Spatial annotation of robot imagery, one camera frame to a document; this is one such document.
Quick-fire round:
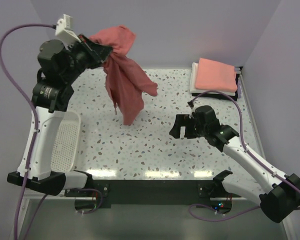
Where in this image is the folded white t-shirt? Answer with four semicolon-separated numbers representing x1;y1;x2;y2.
189;62;237;96

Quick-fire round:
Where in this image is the white perforated plastic basket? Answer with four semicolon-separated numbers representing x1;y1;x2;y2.
51;111;81;173

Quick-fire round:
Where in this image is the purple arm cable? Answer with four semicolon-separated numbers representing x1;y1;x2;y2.
188;90;300;222
0;23;56;240

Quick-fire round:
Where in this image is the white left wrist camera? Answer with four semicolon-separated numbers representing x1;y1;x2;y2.
54;14;81;46

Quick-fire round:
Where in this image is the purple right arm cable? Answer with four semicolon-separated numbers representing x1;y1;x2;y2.
188;90;300;222

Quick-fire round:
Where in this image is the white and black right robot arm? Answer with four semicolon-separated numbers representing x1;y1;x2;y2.
169;105;300;223

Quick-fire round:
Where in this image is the folded black t-shirt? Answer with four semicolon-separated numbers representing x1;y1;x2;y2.
191;73;240;101

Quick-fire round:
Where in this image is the folded lavender t-shirt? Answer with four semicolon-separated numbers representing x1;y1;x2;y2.
237;76;242;99

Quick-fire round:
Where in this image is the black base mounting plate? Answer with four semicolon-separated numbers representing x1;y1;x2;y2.
64;179;231;210

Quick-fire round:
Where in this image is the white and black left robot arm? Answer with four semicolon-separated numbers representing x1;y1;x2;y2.
7;34;113;196

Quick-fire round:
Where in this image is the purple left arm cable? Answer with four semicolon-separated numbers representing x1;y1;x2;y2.
0;23;56;240

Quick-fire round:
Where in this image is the red t-shirt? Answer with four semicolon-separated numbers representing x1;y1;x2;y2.
89;25;158;126

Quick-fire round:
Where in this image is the folded salmon pink t-shirt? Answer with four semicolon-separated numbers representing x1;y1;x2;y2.
194;58;238;93

